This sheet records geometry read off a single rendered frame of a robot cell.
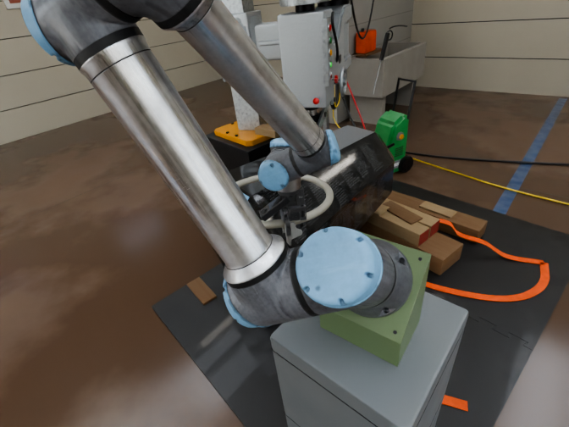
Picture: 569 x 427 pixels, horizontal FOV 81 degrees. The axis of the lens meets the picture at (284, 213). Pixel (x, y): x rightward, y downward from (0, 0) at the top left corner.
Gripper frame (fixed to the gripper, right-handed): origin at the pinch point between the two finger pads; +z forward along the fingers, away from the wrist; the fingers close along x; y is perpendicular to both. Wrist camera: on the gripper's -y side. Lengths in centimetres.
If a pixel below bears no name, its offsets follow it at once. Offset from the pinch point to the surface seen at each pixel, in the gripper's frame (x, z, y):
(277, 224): -1.1, -7.4, -2.9
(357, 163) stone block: 75, 8, 59
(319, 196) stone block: 53, 14, 29
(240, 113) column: 159, -11, 0
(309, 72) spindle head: 67, -47, 29
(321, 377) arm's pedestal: -50, 9, -2
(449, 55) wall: 438, -1, 369
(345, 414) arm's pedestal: -55, 18, 2
